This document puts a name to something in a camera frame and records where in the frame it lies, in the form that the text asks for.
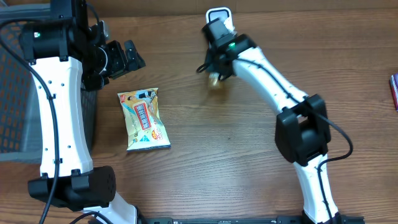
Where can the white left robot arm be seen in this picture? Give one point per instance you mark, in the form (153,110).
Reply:
(66,56)

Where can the white barcode scanner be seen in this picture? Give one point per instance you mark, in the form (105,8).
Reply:
(219,14)

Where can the red purple pad pack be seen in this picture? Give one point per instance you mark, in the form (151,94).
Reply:
(394,90)

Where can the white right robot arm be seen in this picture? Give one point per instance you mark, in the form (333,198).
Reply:
(301,132)

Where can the grey plastic shopping basket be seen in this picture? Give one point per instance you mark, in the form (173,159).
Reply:
(21,136)

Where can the white cream tube gold cap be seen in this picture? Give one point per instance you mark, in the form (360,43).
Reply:
(214,83)

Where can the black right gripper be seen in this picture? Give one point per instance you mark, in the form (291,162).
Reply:
(211,63)

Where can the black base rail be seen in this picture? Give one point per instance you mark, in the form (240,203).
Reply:
(340,219)

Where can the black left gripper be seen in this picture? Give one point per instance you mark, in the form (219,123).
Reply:
(120,65)

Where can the yellow snack packet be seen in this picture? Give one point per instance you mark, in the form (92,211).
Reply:
(145,130)

